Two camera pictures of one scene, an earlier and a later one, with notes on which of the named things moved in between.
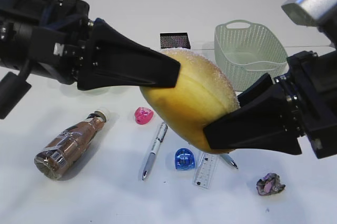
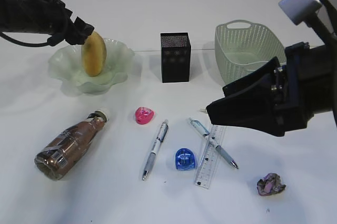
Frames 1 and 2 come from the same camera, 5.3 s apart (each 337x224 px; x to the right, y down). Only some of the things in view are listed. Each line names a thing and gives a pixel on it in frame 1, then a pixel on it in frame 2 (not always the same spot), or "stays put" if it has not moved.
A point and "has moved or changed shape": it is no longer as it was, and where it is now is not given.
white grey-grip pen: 160,137 stays put
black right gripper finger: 259,123 to 248,102
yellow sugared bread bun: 205,93 has moved or changed shape
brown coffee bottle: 56,159 stays put
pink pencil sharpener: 142,115 stays put
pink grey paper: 269,184 stays put
